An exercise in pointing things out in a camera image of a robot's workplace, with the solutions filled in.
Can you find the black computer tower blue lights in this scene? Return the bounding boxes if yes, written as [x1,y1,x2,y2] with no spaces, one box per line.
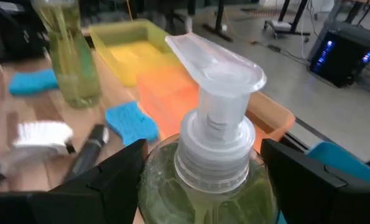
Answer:
[307,29,370,88]

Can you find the blue kitchen sponge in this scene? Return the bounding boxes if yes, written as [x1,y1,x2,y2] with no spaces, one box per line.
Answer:
[8,68,60,96]
[104,101,160,147]

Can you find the black table stand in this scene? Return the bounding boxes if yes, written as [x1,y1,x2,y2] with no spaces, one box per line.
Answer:
[201,0,235,43]

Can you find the yellow translucent plastic bin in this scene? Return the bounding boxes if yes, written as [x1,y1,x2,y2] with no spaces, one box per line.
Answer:
[88,18,181,88]

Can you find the orange translucent plastic bin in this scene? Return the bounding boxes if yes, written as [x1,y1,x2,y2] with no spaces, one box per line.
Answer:
[136,63,297,155]

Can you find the black-handled white dish brush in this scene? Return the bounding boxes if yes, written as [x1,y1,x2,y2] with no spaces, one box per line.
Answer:
[0,120,76,189]
[62,123,110,184]

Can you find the clear green dish soap bottle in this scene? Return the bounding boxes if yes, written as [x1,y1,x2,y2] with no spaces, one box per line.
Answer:
[137,32,280,224]
[30,0,102,110]

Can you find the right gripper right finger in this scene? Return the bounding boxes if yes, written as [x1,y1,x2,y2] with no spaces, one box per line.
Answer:
[261,139,347,224]

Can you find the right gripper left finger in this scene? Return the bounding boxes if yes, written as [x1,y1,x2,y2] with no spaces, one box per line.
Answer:
[52,139,149,224]

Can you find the black metal table frame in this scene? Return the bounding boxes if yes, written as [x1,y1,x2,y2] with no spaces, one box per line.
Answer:
[279,117,335,153]

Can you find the teal blue plastic bin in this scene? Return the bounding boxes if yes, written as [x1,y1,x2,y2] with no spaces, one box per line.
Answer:
[276,141,370,224]

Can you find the black stand with casters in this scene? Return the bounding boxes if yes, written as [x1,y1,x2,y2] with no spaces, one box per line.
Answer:
[263,0,312,40]

